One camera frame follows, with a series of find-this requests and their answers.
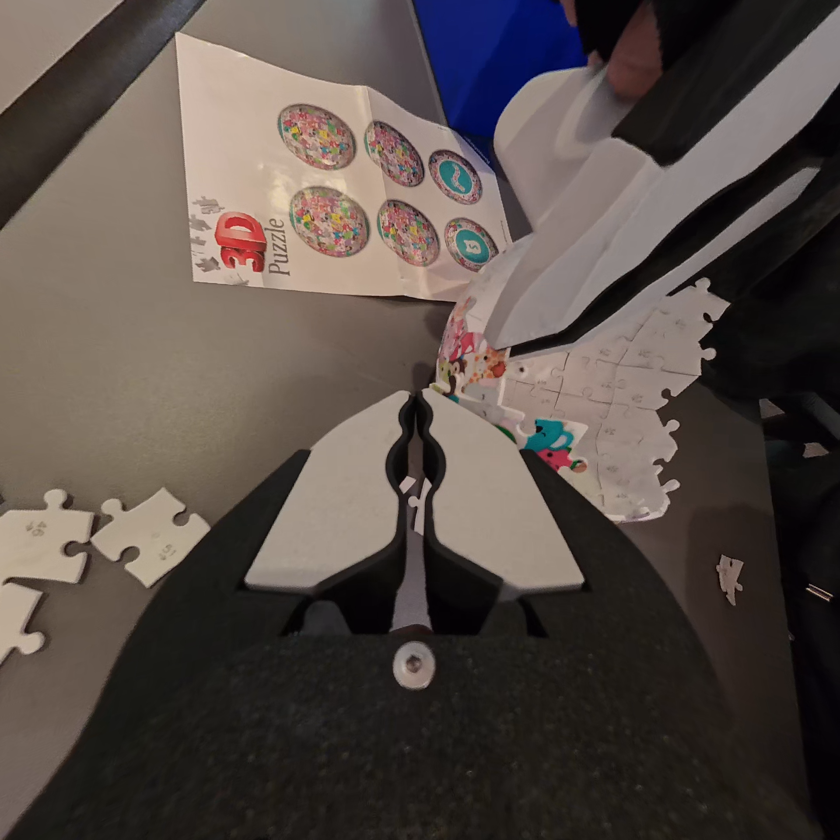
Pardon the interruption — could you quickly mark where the puzzle instruction sheet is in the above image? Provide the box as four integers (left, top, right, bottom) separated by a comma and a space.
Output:
176, 33, 514, 303

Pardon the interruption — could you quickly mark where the blue plastic bin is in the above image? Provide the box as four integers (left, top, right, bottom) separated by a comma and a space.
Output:
412, 0, 592, 139

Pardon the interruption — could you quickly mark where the black table edge strip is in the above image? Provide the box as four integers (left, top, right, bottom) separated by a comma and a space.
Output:
0, 0, 207, 231

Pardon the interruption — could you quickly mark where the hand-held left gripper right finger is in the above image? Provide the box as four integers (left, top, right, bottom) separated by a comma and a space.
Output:
417, 388, 586, 633

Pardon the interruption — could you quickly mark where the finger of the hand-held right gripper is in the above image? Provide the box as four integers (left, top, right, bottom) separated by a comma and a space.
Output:
484, 29, 840, 350
514, 166, 823, 360

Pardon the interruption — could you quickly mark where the colourful puzzle ball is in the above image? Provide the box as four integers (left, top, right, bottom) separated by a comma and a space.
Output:
428, 239, 731, 524

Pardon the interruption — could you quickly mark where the person's right hand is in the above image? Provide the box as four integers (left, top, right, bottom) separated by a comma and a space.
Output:
602, 36, 666, 102

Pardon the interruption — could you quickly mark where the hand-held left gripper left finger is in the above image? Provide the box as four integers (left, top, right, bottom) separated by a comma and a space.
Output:
243, 390, 417, 633

